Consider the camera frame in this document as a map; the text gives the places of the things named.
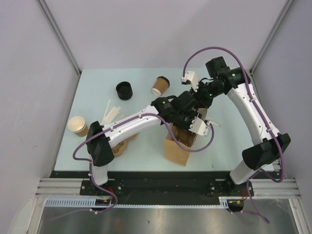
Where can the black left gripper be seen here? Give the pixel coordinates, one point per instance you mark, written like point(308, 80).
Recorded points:
point(187, 126)

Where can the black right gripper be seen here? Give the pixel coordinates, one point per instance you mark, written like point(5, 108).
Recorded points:
point(202, 102)

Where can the brown paper bag white handles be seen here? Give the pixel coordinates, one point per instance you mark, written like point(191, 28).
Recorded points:
point(174, 151)

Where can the brown paper coffee cup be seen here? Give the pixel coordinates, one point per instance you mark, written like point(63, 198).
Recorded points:
point(159, 87)

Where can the single brown pulp cup carrier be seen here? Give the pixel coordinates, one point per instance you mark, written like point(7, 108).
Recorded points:
point(184, 137)

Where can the black plastic cup lid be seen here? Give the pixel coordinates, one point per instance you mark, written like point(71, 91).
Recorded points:
point(164, 79)

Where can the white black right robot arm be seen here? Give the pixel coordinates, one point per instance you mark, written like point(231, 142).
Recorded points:
point(268, 142)

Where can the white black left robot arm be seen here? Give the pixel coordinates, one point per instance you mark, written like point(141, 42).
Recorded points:
point(101, 140)

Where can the stack of black cup lids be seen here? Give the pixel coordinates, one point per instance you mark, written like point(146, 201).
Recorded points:
point(124, 90)

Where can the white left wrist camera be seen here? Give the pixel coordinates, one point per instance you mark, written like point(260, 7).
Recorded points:
point(200, 127)

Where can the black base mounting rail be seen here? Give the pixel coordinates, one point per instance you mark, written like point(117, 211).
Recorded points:
point(195, 188)

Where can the right aluminium frame post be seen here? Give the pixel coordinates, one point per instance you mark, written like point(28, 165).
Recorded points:
point(271, 36)

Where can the aluminium frame post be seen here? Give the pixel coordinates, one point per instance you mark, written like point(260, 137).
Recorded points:
point(59, 35)
point(271, 36)

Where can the white slotted cable duct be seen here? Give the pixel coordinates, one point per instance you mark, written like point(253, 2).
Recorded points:
point(103, 203)

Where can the left aluminium frame post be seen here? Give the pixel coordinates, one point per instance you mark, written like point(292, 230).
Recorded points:
point(59, 35)

